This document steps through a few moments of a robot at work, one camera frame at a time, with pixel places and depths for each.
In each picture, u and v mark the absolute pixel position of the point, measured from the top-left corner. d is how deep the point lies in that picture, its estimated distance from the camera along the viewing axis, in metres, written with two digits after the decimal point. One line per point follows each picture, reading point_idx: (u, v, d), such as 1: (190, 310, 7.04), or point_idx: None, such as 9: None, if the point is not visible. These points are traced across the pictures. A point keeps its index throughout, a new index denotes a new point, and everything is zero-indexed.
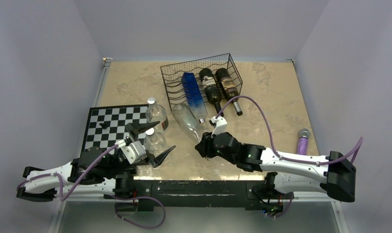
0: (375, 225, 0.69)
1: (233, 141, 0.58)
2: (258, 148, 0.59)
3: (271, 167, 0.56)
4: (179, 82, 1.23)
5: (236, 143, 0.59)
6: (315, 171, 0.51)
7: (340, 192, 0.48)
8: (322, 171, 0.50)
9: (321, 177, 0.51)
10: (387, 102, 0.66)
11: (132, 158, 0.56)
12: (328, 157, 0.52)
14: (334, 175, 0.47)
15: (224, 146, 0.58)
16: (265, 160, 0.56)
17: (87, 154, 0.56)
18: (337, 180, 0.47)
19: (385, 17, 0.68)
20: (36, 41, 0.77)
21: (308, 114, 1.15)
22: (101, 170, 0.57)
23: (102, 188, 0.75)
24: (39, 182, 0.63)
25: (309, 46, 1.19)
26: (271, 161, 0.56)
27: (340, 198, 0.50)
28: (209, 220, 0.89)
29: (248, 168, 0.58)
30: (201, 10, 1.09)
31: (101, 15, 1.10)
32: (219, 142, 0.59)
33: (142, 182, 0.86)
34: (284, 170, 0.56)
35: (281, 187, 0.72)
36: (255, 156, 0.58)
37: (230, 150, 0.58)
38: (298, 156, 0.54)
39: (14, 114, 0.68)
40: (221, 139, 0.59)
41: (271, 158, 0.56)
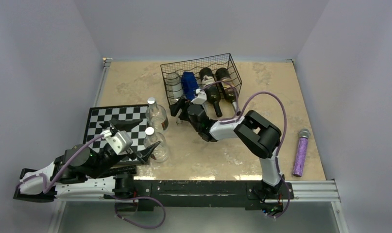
0: (376, 226, 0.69)
1: (202, 113, 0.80)
2: None
3: (216, 132, 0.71)
4: (179, 76, 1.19)
5: (203, 116, 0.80)
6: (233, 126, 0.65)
7: (251, 143, 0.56)
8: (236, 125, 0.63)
9: None
10: (387, 103, 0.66)
11: (119, 147, 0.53)
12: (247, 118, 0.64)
14: (243, 125, 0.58)
15: (194, 114, 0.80)
16: (213, 127, 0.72)
17: (72, 151, 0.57)
18: (242, 128, 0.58)
19: (384, 18, 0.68)
20: (36, 41, 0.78)
21: (308, 114, 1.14)
22: (88, 168, 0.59)
23: (102, 189, 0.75)
24: (29, 183, 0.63)
25: (309, 46, 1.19)
26: (214, 127, 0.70)
27: (257, 152, 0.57)
28: (209, 220, 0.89)
29: (205, 137, 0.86)
30: (201, 10, 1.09)
31: (101, 15, 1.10)
32: (192, 110, 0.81)
33: (142, 182, 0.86)
34: (223, 133, 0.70)
35: (265, 176, 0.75)
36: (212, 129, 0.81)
37: (197, 119, 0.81)
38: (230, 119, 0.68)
39: (14, 114, 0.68)
40: (194, 109, 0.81)
41: (215, 124, 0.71)
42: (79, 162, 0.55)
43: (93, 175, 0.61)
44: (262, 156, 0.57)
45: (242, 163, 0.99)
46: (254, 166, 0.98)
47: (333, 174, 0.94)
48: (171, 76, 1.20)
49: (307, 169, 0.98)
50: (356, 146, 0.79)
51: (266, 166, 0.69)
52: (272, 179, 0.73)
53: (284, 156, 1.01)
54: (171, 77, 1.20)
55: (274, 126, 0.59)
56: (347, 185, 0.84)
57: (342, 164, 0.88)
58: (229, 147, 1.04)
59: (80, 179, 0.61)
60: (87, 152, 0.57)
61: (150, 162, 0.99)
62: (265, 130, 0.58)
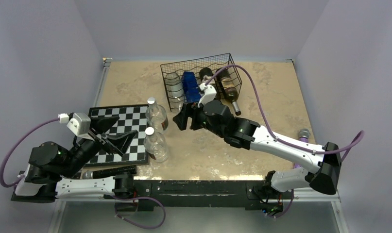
0: (376, 225, 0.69)
1: (226, 110, 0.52)
2: (251, 124, 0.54)
3: (264, 147, 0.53)
4: (178, 76, 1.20)
5: (228, 114, 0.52)
6: (309, 159, 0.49)
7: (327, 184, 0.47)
8: (316, 160, 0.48)
9: (314, 166, 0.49)
10: (387, 102, 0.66)
11: (76, 127, 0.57)
12: (323, 146, 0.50)
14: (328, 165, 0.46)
15: (215, 114, 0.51)
16: (259, 139, 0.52)
17: (40, 149, 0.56)
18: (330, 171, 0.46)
19: (384, 18, 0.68)
20: (36, 41, 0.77)
21: (308, 114, 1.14)
22: (59, 167, 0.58)
23: (102, 189, 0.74)
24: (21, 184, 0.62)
25: (309, 46, 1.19)
26: (264, 140, 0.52)
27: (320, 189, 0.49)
28: (209, 219, 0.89)
29: (236, 143, 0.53)
30: (201, 9, 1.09)
31: (101, 15, 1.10)
32: (210, 110, 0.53)
33: (142, 182, 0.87)
34: (276, 151, 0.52)
35: (277, 184, 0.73)
36: (247, 131, 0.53)
37: (220, 120, 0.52)
38: (295, 141, 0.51)
39: (14, 114, 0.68)
40: (214, 107, 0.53)
41: (266, 137, 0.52)
42: (45, 161, 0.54)
43: (66, 173, 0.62)
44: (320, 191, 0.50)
45: (242, 163, 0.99)
46: (254, 166, 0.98)
47: None
48: (171, 76, 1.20)
49: None
50: (356, 146, 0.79)
51: (294, 183, 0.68)
52: (283, 188, 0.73)
53: None
54: (171, 77, 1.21)
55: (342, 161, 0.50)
56: (347, 186, 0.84)
57: (342, 165, 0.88)
58: (229, 147, 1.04)
59: (54, 179, 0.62)
60: (54, 150, 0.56)
61: (150, 162, 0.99)
62: (337, 168, 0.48)
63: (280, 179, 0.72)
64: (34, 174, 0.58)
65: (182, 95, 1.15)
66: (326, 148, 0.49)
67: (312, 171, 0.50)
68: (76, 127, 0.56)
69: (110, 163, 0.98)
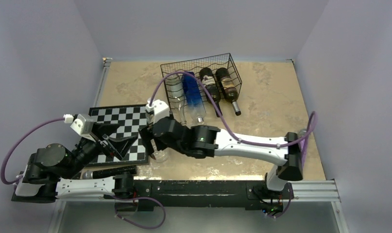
0: (376, 225, 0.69)
1: (175, 125, 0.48)
2: (209, 130, 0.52)
3: (228, 152, 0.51)
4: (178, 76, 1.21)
5: (178, 127, 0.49)
6: (276, 155, 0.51)
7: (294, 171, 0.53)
8: (282, 154, 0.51)
9: (280, 159, 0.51)
10: (386, 102, 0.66)
11: (79, 126, 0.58)
12: (285, 138, 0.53)
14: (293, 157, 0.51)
15: (164, 133, 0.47)
16: (221, 145, 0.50)
17: (46, 150, 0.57)
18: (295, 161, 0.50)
19: (383, 18, 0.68)
20: (36, 41, 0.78)
21: (308, 114, 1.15)
22: (62, 169, 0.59)
23: (101, 189, 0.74)
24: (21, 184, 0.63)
25: (309, 46, 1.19)
26: (228, 145, 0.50)
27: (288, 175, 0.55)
28: (209, 220, 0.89)
29: (198, 154, 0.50)
30: (200, 10, 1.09)
31: (101, 15, 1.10)
32: (158, 130, 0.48)
33: (142, 182, 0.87)
34: (241, 154, 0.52)
35: (270, 183, 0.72)
36: (207, 140, 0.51)
37: (173, 137, 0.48)
38: (259, 139, 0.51)
39: (14, 113, 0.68)
40: (162, 124, 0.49)
41: (229, 141, 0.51)
42: (52, 162, 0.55)
43: (67, 176, 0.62)
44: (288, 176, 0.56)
45: (242, 163, 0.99)
46: (254, 166, 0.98)
47: (333, 173, 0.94)
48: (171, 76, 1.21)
49: (307, 170, 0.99)
50: (356, 145, 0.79)
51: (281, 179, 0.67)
52: (280, 186, 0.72)
53: None
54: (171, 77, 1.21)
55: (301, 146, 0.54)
56: (348, 185, 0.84)
57: (342, 164, 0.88)
58: None
59: (53, 180, 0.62)
60: (62, 152, 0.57)
61: (150, 162, 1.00)
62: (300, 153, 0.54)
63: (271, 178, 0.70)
64: (34, 174, 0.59)
65: (183, 95, 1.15)
66: (288, 139, 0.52)
67: (280, 164, 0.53)
68: (79, 126, 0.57)
69: (110, 163, 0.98)
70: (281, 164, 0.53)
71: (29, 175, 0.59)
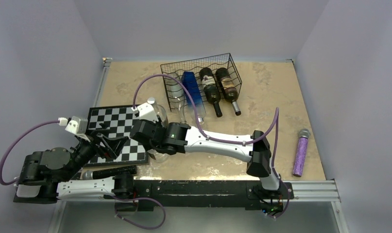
0: (376, 225, 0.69)
1: (144, 126, 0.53)
2: (181, 127, 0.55)
3: (196, 148, 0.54)
4: (178, 76, 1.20)
5: (148, 128, 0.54)
6: (240, 151, 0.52)
7: (259, 168, 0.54)
8: (247, 151, 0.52)
9: (246, 156, 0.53)
10: (386, 103, 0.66)
11: (74, 127, 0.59)
12: (252, 136, 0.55)
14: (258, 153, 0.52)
15: (134, 133, 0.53)
16: (190, 141, 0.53)
17: (52, 153, 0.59)
18: (259, 158, 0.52)
19: (383, 18, 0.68)
20: (36, 41, 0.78)
21: (308, 114, 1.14)
22: (65, 173, 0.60)
23: (101, 189, 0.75)
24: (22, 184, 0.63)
25: (309, 46, 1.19)
26: (196, 141, 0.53)
27: (255, 173, 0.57)
28: (209, 220, 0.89)
29: (170, 150, 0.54)
30: (200, 10, 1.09)
31: (101, 15, 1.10)
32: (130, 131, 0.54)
33: (142, 182, 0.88)
34: (210, 150, 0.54)
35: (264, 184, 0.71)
36: (178, 136, 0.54)
37: (145, 137, 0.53)
38: (225, 136, 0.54)
39: (14, 114, 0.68)
40: (134, 126, 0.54)
41: (197, 138, 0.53)
42: (58, 166, 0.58)
43: (65, 179, 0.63)
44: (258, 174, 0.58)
45: (242, 163, 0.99)
46: None
47: (333, 173, 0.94)
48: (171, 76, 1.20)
49: (307, 170, 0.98)
50: (356, 145, 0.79)
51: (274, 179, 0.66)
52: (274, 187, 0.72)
53: (284, 156, 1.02)
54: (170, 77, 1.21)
55: (266, 144, 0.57)
56: (347, 185, 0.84)
57: (342, 165, 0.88)
58: None
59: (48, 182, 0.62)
60: (67, 157, 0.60)
61: (150, 162, 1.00)
62: (267, 152, 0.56)
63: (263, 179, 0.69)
64: (29, 176, 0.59)
65: (183, 95, 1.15)
66: (254, 137, 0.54)
67: (245, 160, 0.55)
68: (75, 126, 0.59)
69: (110, 163, 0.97)
70: (247, 161, 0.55)
71: (25, 176, 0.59)
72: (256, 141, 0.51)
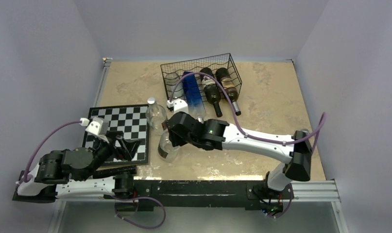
0: (376, 226, 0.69)
1: (185, 119, 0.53)
2: (219, 124, 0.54)
3: (234, 145, 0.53)
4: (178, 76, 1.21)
5: (189, 122, 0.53)
6: (280, 151, 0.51)
7: (299, 171, 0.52)
8: (288, 151, 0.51)
9: (285, 156, 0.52)
10: (387, 102, 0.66)
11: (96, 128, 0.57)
12: (293, 136, 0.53)
14: (298, 154, 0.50)
15: (175, 125, 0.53)
16: (229, 138, 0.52)
17: (75, 152, 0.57)
18: (300, 159, 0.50)
19: (384, 18, 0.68)
20: (35, 41, 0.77)
21: (308, 114, 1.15)
22: (85, 173, 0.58)
23: (102, 189, 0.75)
24: (23, 185, 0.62)
25: (309, 46, 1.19)
26: (235, 139, 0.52)
27: (297, 176, 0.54)
28: (208, 220, 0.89)
29: (208, 146, 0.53)
30: (200, 10, 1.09)
31: (101, 15, 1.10)
32: (171, 123, 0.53)
33: (142, 182, 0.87)
34: (247, 148, 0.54)
35: (271, 182, 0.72)
36: (216, 132, 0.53)
37: (184, 130, 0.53)
38: (264, 134, 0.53)
39: (14, 113, 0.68)
40: (175, 118, 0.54)
41: (236, 135, 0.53)
42: (81, 165, 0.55)
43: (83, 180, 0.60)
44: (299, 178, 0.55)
45: (242, 163, 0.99)
46: (254, 167, 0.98)
47: (333, 173, 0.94)
48: (171, 76, 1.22)
49: None
50: (356, 145, 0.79)
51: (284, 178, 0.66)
52: (280, 186, 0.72)
53: None
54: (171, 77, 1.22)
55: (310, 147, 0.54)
56: (347, 185, 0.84)
57: (342, 165, 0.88)
58: None
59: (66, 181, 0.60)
60: (89, 156, 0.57)
61: (150, 162, 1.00)
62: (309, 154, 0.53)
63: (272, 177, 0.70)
64: (49, 174, 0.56)
65: (183, 95, 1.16)
66: (295, 137, 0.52)
67: (285, 162, 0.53)
68: (96, 128, 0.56)
69: (110, 162, 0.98)
70: (287, 163, 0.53)
71: (44, 175, 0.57)
72: (298, 141, 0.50)
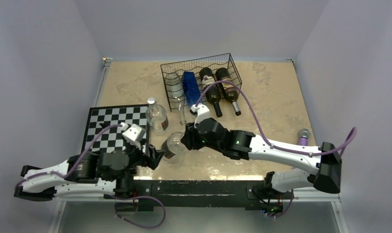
0: (376, 226, 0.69)
1: (217, 126, 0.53)
2: (247, 135, 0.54)
3: (261, 156, 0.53)
4: (178, 76, 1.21)
5: (221, 129, 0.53)
6: (307, 162, 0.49)
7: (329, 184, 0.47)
8: (315, 162, 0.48)
9: (312, 168, 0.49)
10: (387, 102, 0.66)
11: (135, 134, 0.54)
12: (320, 147, 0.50)
14: (326, 166, 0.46)
15: (207, 132, 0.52)
16: (255, 148, 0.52)
17: (112, 154, 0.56)
18: (329, 171, 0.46)
19: (384, 18, 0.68)
20: (35, 41, 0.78)
21: (308, 114, 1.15)
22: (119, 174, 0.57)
23: (103, 188, 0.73)
24: (37, 180, 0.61)
25: (309, 46, 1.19)
26: (261, 149, 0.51)
27: (326, 189, 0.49)
28: (208, 220, 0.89)
29: (235, 156, 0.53)
30: (200, 10, 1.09)
31: (101, 15, 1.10)
32: (202, 128, 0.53)
33: (142, 182, 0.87)
34: (273, 158, 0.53)
35: (278, 185, 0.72)
36: (243, 143, 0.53)
37: (214, 137, 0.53)
38: (290, 145, 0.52)
39: (14, 113, 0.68)
40: (206, 124, 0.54)
41: (262, 145, 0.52)
42: (118, 166, 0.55)
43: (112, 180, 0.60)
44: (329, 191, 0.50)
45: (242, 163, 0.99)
46: (254, 167, 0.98)
47: None
48: (171, 76, 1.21)
49: None
50: (356, 145, 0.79)
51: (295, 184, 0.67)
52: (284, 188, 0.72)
53: None
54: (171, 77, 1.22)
55: (340, 158, 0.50)
56: (348, 185, 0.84)
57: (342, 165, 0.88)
58: None
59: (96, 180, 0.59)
60: (126, 158, 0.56)
61: None
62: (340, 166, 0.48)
63: (281, 180, 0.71)
64: (81, 174, 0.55)
65: (183, 95, 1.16)
66: (322, 148, 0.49)
67: (313, 173, 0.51)
68: (134, 134, 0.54)
69: None
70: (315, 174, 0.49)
71: (77, 174, 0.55)
72: (325, 153, 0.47)
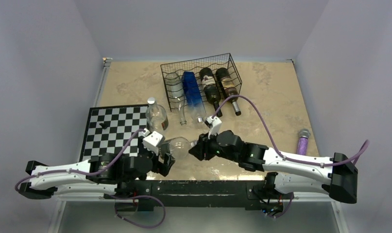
0: (375, 226, 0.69)
1: (237, 140, 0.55)
2: (261, 148, 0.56)
3: (274, 168, 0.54)
4: (178, 76, 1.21)
5: (240, 143, 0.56)
6: (319, 173, 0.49)
7: (342, 194, 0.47)
8: (326, 173, 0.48)
9: (325, 178, 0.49)
10: (387, 102, 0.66)
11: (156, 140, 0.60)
12: (332, 158, 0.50)
14: (338, 175, 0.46)
15: (228, 145, 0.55)
16: (268, 160, 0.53)
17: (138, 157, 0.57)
18: (341, 180, 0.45)
19: (384, 18, 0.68)
20: (35, 41, 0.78)
21: (308, 114, 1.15)
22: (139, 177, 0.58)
23: (104, 188, 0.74)
24: (52, 178, 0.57)
25: (310, 46, 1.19)
26: (274, 161, 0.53)
27: (341, 198, 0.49)
28: (208, 220, 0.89)
29: (249, 168, 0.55)
30: (200, 10, 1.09)
31: (101, 15, 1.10)
32: (222, 141, 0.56)
33: (142, 182, 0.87)
34: (286, 170, 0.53)
35: (281, 187, 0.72)
36: (258, 156, 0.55)
37: (232, 150, 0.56)
38: (300, 156, 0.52)
39: (14, 113, 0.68)
40: (226, 138, 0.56)
41: (275, 158, 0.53)
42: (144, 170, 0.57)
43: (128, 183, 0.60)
44: (344, 201, 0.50)
45: None
46: None
47: None
48: (171, 76, 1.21)
49: None
50: (355, 145, 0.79)
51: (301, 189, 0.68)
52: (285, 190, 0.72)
53: None
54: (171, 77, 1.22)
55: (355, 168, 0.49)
56: None
57: None
58: None
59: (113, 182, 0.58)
60: (149, 163, 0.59)
61: None
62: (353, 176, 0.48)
63: (288, 183, 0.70)
64: (106, 174, 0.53)
65: (183, 95, 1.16)
66: (334, 159, 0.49)
67: (327, 183, 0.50)
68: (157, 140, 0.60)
69: None
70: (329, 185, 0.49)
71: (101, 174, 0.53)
72: (337, 164, 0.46)
